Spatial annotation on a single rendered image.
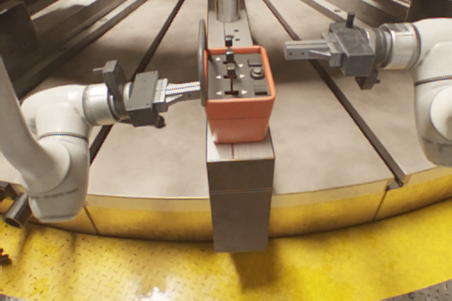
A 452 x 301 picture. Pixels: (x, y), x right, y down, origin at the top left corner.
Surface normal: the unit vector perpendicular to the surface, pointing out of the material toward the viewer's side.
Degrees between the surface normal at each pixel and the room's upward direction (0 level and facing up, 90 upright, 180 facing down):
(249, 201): 90
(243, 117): 97
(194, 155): 0
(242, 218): 90
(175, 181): 0
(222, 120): 97
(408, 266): 0
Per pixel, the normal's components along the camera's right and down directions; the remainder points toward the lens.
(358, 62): 0.04, 0.66
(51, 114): -0.07, -0.32
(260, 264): -0.03, -0.75
